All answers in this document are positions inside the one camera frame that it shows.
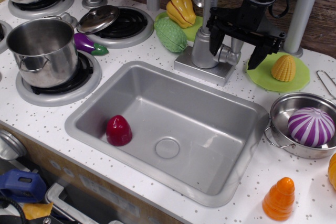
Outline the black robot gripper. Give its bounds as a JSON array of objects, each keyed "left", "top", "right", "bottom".
[{"left": 207, "top": 0, "right": 286, "bottom": 70}]

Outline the silver faucet lever handle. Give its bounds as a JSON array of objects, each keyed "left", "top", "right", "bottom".
[{"left": 231, "top": 37, "right": 244, "bottom": 54}]

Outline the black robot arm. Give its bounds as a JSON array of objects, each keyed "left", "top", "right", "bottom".
[{"left": 207, "top": 0, "right": 289, "bottom": 70}]

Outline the green plate with corn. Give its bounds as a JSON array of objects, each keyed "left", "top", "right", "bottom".
[{"left": 247, "top": 52, "right": 310, "bottom": 92}]

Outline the silver toy faucet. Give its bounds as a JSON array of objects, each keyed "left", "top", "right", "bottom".
[{"left": 146, "top": 0, "right": 244, "bottom": 88}]

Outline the green plate behind faucet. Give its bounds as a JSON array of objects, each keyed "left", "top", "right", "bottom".
[{"left": 155, "top": 12, "right": 203, "bottom": 42}]

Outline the yellow toy corn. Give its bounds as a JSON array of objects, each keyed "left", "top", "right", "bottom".
[{"left": 271, "top": 55, "right": 296, "bottom": 82}]

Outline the yellow toy bell pepper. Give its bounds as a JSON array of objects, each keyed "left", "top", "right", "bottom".
[{"left": 166, "top": 0, "right": 196, "bottom": 29}]

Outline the green toy bumpy gourd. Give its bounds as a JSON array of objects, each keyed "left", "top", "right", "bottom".
[{"left": 154, "top": 18, "right": 187, "bottom": 53}]

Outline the grey toy sink basin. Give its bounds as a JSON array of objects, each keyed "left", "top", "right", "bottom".
[{"left": 65, "top": 61, "right": 269, "bottom": 207}]

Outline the middle stove burner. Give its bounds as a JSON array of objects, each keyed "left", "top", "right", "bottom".
[{"left": 87, "top": 6, "right": 154, "bottom": 49}]

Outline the stove burner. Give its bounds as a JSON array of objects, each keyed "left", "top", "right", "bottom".
[
  {"left": 16, "top": 51, "right": 102, "bottom": 107},
  {"left": 8, "top": 0, "right": 74, "bottom": 20},
  {"left": 87, "top": 6, "right": 154, "bottom": 49}
]

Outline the purple striped toy onion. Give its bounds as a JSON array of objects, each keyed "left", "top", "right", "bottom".
[{"left": 287, "top": 107, "right": 335, "bottom": 147}]

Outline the steel pot lid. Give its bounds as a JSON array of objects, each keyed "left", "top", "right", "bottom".
[{"left": 77, "top": 5, "right": 120, "bottom": 34}]

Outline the red toy pepper half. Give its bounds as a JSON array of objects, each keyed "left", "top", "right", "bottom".
[{"left": 106, "top": 115, "right": 132, "bottom": 146}]

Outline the grey stove knob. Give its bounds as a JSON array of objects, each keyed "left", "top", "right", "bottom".
[{"left": 81, "top": 0, "right": 108, "bottom": 9}]

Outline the front left stove burner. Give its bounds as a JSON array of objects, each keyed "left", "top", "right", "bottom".
[{"left": 16, "top": 51, "right": 102, "bottom": 107}]

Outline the orange toy at edge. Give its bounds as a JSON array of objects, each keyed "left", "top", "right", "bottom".
[{"left": 328, "top": 154, "right": 336, "bottom": 190}]

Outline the purple toy eggplant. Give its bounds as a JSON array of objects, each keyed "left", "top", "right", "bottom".
[{"left": 74, "top": 33, "right": 109, "bottom": 56}]

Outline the orange toy carrot piece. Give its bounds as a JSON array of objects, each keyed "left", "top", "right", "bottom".
[{"left": 262, "top": 177, "right": 295, "bottom": 221}]

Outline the back left stove burner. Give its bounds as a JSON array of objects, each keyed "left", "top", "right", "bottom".
[{"left": 8, "top": 0, "right": 74, "bottom": 20}]

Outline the large steel pot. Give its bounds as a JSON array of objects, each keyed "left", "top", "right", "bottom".
[{"left": 6, "top": 18, "right": 78, "bottom": 88}]

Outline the silver oven knob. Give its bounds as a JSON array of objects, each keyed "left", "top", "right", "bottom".
[{"left": 1, "top": 130, "right": 27, "bottom": 161}]

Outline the blue clamp tool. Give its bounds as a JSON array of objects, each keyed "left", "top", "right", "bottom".
[{"left": 1, "top": 169, "right": 47, "bottom": 203}]

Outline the yellow cloth scrap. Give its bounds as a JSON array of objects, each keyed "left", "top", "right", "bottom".
[{"left": 23, "top": 202, "right": 54, "bottom": 220}]

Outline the steel pan with handles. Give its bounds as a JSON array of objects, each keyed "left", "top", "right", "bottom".
[{"left": 264, "top": 92, "right": 335, "bottom": 159}]

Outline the grey vertical post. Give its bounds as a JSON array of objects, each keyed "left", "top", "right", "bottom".
[{"left": 280, "top": 0, "right": 315, "bottom": 58}]

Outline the black cable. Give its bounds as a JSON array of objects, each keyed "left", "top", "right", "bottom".
[{"left": 0, "top": 195, "right": 28, "bottom": 224}]

